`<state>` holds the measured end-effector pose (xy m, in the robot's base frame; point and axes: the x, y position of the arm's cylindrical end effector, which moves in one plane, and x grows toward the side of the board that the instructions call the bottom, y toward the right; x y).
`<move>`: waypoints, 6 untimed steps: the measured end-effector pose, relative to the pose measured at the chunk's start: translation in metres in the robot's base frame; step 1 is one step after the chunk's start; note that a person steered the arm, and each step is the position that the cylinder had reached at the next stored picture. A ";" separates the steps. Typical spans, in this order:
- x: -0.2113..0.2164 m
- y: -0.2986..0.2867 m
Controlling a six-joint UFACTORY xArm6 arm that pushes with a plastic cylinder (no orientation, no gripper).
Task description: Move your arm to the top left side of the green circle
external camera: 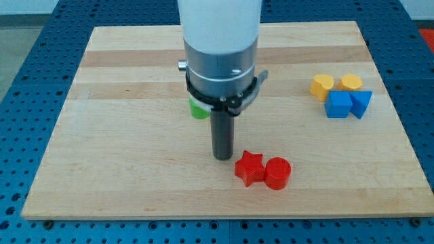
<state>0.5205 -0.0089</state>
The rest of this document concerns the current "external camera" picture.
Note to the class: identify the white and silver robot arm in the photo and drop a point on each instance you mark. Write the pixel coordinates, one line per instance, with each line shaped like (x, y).
(220, 38)

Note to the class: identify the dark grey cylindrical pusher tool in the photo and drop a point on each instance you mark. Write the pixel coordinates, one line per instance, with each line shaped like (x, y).
(222, 129)

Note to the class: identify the green block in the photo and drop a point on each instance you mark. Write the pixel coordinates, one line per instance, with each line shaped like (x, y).
(196, 111)

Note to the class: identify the red star block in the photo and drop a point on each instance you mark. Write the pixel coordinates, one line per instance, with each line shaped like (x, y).
(250, 168)

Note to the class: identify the red cylinder block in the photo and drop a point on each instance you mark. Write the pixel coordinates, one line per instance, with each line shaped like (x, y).
(277, 173)

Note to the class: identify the light wooden board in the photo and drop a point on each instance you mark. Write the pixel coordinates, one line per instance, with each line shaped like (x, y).
(125, 146)

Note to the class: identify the yellow heart block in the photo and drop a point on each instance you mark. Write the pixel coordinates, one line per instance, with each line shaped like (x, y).
(321, 86)

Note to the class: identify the blue cube block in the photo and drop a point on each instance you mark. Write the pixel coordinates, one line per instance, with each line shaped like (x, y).
(338, 104)

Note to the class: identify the yellow hexagon block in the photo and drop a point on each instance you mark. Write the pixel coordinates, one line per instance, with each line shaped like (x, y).
(350, 82)

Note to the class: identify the blue triangle block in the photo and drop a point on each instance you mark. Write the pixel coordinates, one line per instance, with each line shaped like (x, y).
(360, 102)

